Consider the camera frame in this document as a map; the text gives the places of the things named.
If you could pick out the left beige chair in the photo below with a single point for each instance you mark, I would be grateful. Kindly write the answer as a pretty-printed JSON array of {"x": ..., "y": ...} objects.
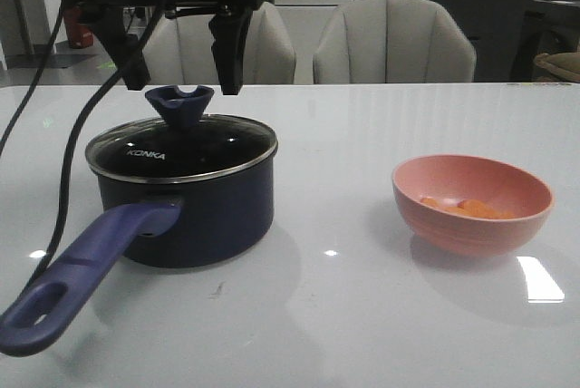
[{"x": 179, "y": 51}]

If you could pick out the red bin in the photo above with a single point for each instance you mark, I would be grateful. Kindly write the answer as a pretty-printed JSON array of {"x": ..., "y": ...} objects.
[{"x": 78, "y": 35}]

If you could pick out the pink bowl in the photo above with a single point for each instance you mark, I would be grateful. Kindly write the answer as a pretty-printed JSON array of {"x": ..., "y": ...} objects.
[{"x": 450, "y": 178}]

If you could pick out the orange ham slices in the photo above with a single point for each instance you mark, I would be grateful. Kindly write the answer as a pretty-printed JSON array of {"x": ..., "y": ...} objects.
[{"x": 473, "y": 208}]

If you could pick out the dark blue saucepan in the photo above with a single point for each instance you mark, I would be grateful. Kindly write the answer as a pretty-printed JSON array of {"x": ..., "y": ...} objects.
[{"x": 176, "y": 225}]

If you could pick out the beige chair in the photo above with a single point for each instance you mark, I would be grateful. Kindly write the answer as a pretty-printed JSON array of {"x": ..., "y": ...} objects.
[
  {"x": 179, "y": 51},
  {"x": 393, "y": 41}
]

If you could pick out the olive cushion seat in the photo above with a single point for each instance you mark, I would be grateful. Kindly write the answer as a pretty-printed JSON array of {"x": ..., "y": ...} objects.
[{"x": 558, "y": 67}]

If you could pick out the right beige chair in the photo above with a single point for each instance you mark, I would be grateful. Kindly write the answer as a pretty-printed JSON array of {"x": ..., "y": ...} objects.
[{"x": 393, "y": 41}]

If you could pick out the glass lid with blue knob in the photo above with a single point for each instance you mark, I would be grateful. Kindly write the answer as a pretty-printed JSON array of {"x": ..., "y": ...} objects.
[{"x": 182, "y": 144}]

